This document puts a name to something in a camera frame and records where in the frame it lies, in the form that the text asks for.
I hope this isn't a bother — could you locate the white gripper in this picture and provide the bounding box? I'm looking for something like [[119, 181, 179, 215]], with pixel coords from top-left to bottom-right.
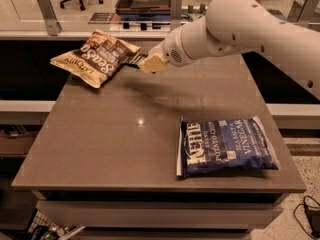
[[138, 27, 193, 73]]

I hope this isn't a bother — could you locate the dark chocolate rxbar wrapper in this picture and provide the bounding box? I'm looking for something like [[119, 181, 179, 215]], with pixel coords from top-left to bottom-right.
[[120, 53, 147, 68]]

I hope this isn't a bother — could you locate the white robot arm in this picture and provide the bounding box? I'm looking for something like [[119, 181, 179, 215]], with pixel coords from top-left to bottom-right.
[[138, 0, 320, 98]]

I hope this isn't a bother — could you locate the brown and yellow chip bag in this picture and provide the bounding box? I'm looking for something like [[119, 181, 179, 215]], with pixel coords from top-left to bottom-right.
[[50, 30, 140, 88]]

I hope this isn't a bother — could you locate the blue kettle chip bag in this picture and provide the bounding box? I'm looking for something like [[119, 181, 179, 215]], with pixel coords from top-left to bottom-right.
[[176, 116, 280, 177]]

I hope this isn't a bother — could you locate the stack of trays and books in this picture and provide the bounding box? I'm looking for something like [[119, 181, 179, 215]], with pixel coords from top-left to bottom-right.
[[88, 0, 194, 30]]

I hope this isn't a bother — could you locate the middle metal glass post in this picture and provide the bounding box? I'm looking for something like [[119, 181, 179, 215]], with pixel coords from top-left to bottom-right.
[[170, 0, 182, 30]]

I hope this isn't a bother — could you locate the metal glass post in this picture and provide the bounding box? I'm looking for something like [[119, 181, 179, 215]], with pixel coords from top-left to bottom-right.
[[170, 0, 182, 30], [37, 0, 62, 36], [297, 0, 320, 24]]

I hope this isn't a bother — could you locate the left metal glass post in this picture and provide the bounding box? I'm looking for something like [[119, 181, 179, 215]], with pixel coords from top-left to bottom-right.
[[37, 0, 62, 36]]

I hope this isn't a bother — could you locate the right metal glass post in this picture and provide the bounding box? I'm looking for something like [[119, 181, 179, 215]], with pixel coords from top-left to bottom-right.
[[297, 0, 320, 24]]

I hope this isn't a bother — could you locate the black cable and adapter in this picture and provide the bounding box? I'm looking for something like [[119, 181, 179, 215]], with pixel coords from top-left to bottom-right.
[[293, 195, 320, 240]]

